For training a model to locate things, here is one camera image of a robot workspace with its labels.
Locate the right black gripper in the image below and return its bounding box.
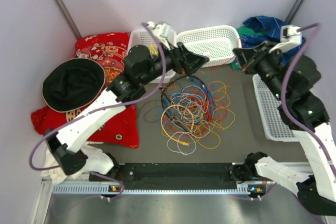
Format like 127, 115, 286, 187
233, 40, 288, 101

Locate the blue plaid cloth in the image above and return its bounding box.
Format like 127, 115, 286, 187
238, 16, 307, 59

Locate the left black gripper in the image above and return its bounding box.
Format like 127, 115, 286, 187
139, 38, 208, 86

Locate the black round hat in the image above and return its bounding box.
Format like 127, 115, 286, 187
41, 58, 106, 112

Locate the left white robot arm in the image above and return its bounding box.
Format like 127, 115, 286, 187
46, 42, 209, 180

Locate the thin red wire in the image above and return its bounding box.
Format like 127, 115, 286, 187
208, 37, 244, 120

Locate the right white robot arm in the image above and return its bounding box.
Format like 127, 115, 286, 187
233, 41, 335, 216

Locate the thick blue ethernet cable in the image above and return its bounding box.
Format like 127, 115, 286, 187
162, 77, 211, 104

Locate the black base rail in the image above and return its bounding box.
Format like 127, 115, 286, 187
89, 163, 238, 190

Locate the black cable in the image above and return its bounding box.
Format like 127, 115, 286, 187
160, 74, 208, 133

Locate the thin white wire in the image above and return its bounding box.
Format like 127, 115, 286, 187
166, 87, 211, 155

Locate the middle white plastic basket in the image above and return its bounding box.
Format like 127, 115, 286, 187
176, 25, 242, 67

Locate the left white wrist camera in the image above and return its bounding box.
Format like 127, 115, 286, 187
147, 21, 176, 49

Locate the thick yellow ethernet cable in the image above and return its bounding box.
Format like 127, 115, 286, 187
160, 104, 195, 146

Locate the thin yellow wire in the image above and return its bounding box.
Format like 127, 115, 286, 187
194, 81, 236, 149

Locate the white cloth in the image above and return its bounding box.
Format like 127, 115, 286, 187
40, 144, 102, 185

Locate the right white plastic basket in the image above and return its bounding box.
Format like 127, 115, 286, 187
253, 74, 298, 142

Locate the white plastic basket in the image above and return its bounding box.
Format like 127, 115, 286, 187
253, 74, 298, 142
127, 28, 177, 83
176, 25, 242, 67

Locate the left white plastic basket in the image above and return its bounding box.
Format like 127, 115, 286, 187
127, 28, 177, 83

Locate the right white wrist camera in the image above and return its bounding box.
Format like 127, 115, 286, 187
269, 25, 302, 53

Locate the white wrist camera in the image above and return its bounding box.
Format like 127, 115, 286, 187
147, 21, 176, 49
269, 25, 302, 53

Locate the thick red ethernet cable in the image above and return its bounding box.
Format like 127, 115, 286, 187
167, 95, 218, 138

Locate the green cloth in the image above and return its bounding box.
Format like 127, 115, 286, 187
229, 25, 266, 71

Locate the slotted aluminium cable duct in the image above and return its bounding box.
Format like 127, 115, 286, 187
52, 184, 265, 195

